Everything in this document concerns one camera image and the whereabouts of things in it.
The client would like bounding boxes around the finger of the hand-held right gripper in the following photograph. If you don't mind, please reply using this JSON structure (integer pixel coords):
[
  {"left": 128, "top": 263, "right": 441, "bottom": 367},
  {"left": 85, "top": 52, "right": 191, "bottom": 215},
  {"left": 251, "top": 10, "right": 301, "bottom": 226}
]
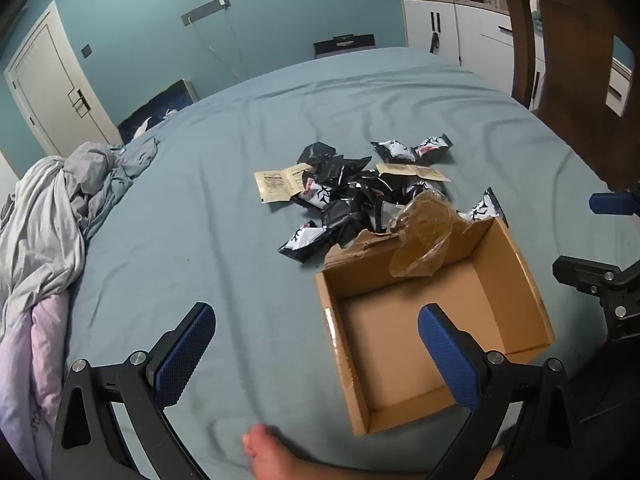
[
  {"left": 589, "top": 187, "right": 640, "bottom": 217},
  {"left": 552, "top": 256, "right": 640, "bottom": 343}
]

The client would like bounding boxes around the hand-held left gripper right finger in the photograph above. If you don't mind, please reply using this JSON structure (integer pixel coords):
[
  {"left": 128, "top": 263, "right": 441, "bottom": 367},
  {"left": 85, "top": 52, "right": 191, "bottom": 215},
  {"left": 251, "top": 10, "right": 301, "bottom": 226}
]
[{"left": 419, "top": 304, "right": 583, "bottom": 480}]

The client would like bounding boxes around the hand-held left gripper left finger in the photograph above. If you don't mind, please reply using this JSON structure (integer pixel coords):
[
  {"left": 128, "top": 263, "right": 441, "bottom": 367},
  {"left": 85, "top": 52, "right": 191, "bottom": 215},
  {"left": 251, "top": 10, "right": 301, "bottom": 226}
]
[{"left": 50, "top": 302, "right": 217, "bottom": 480}]

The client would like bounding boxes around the brown cardboard box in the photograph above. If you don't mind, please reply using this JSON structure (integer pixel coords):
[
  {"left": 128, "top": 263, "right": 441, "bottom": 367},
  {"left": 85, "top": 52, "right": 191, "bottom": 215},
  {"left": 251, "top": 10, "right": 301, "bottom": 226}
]
[{"left": 315, "top": 216, "right": 556, "bottom": 437}]

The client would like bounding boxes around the beige printed sachet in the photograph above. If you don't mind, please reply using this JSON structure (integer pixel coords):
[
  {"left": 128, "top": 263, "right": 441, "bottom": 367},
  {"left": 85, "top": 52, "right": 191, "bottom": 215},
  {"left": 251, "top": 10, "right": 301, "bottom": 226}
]
[
  {"left": 254, "top": 162, "right": 313, "bottom": 205},
  {"left": 375, "top": 162, "right": 449, "bottom": 183}
]

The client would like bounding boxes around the pile of snack packets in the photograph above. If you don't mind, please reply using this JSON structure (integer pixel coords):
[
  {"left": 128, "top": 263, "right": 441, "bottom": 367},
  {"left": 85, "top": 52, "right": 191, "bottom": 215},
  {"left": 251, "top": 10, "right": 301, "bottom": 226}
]
[{"left": 278, "top": 134, "right": 511, "bottom": 263}]

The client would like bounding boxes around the bed with teal sheet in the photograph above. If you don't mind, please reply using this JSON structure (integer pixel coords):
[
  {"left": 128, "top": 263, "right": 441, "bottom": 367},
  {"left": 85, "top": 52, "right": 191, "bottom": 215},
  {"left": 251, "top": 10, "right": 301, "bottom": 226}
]
[{"left": 65, "top": 46, "right": 640, "bottom": 480}]

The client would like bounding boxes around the person's bare foot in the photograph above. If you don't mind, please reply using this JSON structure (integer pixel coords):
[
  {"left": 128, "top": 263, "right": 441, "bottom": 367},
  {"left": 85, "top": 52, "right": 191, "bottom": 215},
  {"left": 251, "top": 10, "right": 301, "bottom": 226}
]
[{"left": 242, "top": 424, "right": 306, "bottom": 480}]

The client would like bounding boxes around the brown wooden chair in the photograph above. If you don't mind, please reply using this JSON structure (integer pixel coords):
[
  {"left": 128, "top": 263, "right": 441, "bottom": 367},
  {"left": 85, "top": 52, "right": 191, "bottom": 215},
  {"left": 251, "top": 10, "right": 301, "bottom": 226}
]
[{"left": 497, "top": 0, "right": 640, "bottom": 201}]

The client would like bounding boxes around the crumpled clear plastic wrap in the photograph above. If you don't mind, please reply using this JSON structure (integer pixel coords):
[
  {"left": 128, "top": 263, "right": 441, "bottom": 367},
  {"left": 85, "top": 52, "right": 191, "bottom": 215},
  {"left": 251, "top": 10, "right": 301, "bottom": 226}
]
[{"left": 389, "top": 189, "right": 473, "bottom": 278}]

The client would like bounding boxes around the pale pink blanket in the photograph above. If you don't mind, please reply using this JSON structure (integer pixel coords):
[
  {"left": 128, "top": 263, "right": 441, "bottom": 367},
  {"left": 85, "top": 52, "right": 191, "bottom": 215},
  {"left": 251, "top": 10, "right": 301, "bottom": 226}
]
[{"left": 0, "top": 290, "right": 76, "bottom": 480}]

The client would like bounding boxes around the crumpled grey duvet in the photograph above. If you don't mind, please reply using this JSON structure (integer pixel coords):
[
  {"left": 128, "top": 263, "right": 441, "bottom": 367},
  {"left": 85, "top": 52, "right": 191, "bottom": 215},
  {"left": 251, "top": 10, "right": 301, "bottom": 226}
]
[{"left": 0, "top": 141, "right": 160, "bottom": 331}]

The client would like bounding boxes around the white cabinet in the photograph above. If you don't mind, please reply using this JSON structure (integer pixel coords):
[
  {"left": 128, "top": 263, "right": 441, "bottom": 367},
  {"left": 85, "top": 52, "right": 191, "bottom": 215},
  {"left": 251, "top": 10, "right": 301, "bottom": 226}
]
[{"left": 401, "top": 0, "right": 546, "bottom": 111}]

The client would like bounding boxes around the dark framed picture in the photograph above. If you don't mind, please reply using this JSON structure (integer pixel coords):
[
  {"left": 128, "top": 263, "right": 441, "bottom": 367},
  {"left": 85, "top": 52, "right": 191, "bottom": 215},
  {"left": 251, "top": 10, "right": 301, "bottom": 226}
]
[{"left": 117, "top": 78, "right": 198, "bottom": 145}]

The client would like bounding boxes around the white door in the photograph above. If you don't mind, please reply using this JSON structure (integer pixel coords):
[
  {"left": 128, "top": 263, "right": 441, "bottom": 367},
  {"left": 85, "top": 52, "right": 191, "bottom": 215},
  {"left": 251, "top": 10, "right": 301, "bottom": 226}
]
[{"left": 4, "top": 1, "right": 121, "bottom": 157}]

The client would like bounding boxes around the grey wall bracket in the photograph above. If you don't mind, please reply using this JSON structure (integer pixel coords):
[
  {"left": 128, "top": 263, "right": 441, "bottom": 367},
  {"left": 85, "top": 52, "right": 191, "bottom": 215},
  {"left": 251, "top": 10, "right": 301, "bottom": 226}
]
[{"left": 181, "top": 0, "right": 232, "bottom": 26}]

